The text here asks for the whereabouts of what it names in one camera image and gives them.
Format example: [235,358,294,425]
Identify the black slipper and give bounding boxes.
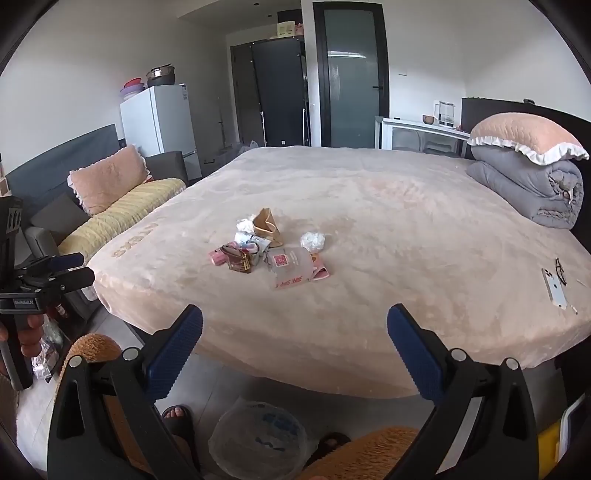
[305,431,352,467]
[161,405,201,476]

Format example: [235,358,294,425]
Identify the yellow sofa cover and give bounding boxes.
[58,178,188,266]

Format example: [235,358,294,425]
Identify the person's left hand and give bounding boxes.
[18,313,48,359]

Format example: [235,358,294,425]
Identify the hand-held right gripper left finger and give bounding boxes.
[46,305,204,480]

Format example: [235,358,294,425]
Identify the white crumpled wrapper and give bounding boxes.
[233,232,273,266]

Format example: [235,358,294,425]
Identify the clear bag with red label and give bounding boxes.
[265,247,317,291]

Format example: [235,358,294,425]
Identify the person's left leg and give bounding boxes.
[55,333,199,480]

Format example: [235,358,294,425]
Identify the white kettle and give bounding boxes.
[434,100,458,127]

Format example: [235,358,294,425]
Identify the black framed glass door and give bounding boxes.
[313,1,391,149]

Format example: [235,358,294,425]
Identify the person's leg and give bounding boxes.
[55,333,199,480]
[300,427,435,480]

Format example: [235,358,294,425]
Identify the white desk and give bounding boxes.
[375,115,472,155]

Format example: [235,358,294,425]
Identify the pink frilled pillow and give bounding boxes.
[466,112,591,166]
[68,144,153,217]

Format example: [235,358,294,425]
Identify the grey sofa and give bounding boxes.
[7,124,190,319]

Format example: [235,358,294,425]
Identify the grey folded duvet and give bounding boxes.
[465,145,585,229]

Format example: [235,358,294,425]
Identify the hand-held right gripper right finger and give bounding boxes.
[387,303,541,480]

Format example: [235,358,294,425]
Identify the person's right leg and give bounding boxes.
[300,427,435,480]

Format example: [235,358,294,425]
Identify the round bin with plastic liner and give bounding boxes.
[208,397,319,480]

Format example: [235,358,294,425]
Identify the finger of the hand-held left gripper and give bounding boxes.
[28,267,96,302]
[16,252,86,278]

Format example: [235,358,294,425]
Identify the white smartphone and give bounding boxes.
[541,268,568,310]

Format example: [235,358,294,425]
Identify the dark grey cushion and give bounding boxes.
[30,193,86,236]

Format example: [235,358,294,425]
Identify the crinkled clear plastic bag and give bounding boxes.
[32,314,70,381]

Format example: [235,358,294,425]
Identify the yellow and white box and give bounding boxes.
[538,394,589,467]

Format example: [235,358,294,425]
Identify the white fridge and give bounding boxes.
[119,84,204,182]

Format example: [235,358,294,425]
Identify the black wardrobe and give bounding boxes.
[230,37,309,148]

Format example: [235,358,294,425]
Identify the large white tissue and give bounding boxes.
[300,231,327,254]

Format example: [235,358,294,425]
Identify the cream fluffy blanket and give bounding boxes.
[85,145,591,400]

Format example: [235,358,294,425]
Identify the brown paper bag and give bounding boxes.
[252,208,284,247]

